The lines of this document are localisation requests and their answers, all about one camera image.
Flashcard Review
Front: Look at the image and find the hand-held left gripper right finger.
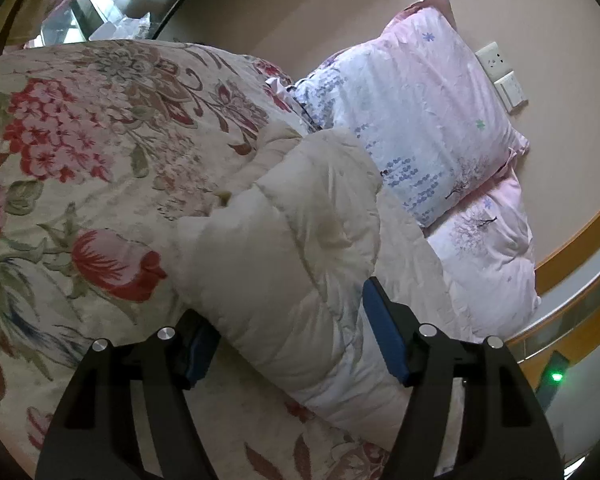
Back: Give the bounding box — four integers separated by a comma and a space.
362, 276, 566, 480

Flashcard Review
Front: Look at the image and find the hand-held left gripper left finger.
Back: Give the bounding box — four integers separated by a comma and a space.
34, 310, 222, 480

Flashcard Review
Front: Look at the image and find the beige quilted down duvet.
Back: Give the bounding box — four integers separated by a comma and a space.
172, 125, 473, 463

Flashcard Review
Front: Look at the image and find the pink pillow with tree print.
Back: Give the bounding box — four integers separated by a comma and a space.
424, 167, 543, 343

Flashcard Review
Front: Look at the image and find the black device with green light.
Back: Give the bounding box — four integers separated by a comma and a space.
534, 350, 572, 413

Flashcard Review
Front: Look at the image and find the wooden headboard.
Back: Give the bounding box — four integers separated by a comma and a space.
505, 195, 600, 361

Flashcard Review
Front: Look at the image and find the pillow with lavender flower print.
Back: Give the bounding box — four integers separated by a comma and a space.
287, 0, 531, 231

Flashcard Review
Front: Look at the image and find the floral bedspread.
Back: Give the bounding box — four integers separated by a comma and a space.
0, 39, 411, 480

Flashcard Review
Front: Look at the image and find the black flat screen television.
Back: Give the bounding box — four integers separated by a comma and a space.
37, 0, 218, 43

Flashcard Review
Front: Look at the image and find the white wall switch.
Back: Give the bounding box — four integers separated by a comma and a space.
494, 73, 529, 112

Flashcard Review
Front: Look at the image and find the white wall socket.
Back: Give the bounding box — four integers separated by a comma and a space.
474, 41, 507, 82

